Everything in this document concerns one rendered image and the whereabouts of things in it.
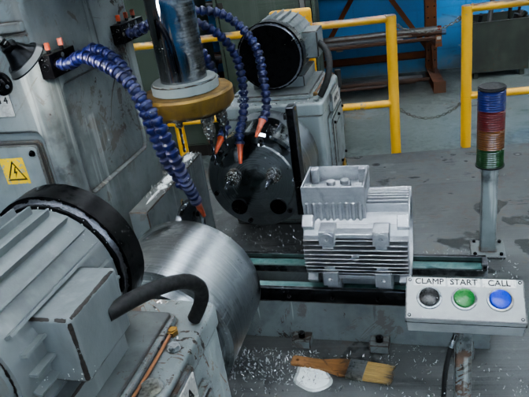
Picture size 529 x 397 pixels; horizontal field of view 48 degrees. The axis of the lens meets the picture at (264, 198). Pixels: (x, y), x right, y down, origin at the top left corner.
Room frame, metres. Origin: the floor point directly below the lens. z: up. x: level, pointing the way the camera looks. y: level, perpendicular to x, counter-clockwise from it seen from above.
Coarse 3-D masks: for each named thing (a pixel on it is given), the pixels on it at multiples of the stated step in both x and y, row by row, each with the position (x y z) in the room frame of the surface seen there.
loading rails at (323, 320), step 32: (256, 256) 1.18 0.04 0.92; (288, 256) 1.15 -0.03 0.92; (416, 256) 1.06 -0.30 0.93; (448, 256) 1.04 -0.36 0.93; (480, 256) 1.03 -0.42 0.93; (288, 288) 1.02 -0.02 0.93; (320, 288) 1.00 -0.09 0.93; (352, 288) 0.98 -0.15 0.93; (256, 320) 1.04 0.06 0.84; (288, 320) 1.02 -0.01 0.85; (320, 320) 1.00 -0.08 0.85; (352, 320) 0.98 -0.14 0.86; (384, 320) 0.96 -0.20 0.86; (384, 352) 0.93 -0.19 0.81
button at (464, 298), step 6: (462, 288) 0.73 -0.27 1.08; (456, 294) 0.72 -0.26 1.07; (462, 294) 0.72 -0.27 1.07; (468, 294) 0.72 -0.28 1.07; (456, 300) 0.71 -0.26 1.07; (462, 300) 0.71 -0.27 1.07; (468, 300) 0.71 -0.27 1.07; (474, 300) 0.71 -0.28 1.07; (462, 306) 0.70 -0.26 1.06; (468, 306) 0.70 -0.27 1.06
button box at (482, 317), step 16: (416, 288) 0.75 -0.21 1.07; (448, 288) 0.74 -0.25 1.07; (480, 288) 0.72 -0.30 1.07; (496, 288) 0.72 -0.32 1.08; (512, 288) 0.71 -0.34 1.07; (416, 304) 0.73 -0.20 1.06; (448, 304) 0.72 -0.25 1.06; (480, 304) 0.70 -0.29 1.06; (512, 304) 0.69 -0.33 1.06; (416, 320) 0.71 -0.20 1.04; (432, 320) 0.70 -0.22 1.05; (448, 320) 0.70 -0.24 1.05; (464, 320) 0.69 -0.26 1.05; (480, 320) 0.68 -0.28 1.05; (496, 320) 0.68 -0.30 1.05; (512, 320) 0.67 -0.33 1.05
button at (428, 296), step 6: (426, 288) 0.74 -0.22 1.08; (432, 288) 0.74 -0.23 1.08; (420, 294) 0.74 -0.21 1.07; (426, 294) 0.73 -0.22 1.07; (432, 294) 0.73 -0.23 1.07; (438, 294) 0.73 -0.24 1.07; (420, 300) 0.73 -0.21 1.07; (426, 300) 0.72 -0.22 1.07; (432, 300) 0.72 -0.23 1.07; (438, 300) 0.72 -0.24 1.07
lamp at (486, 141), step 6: (480, 132) 1.23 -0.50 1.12; (486, 132) 1.22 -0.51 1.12; (492, 132) 1.21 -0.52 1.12; (498, 132) 1.21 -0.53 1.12; (504, 132) 1.22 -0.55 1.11; (480, 138) 1.23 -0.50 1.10; (486, 138) 1.22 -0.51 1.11; (492, 138) 1.21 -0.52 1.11; (498, 138) 1.21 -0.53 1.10; (504, 138) 1.22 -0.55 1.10; (480, 144) 1.23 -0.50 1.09; (486, 144) 1.22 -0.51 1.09; (492, 144) 1.21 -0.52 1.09; (498, 144) 1.21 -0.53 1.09; (504, 144) 1.22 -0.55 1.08; (486, 150) 1.22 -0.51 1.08; (492, 150) 1.21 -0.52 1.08
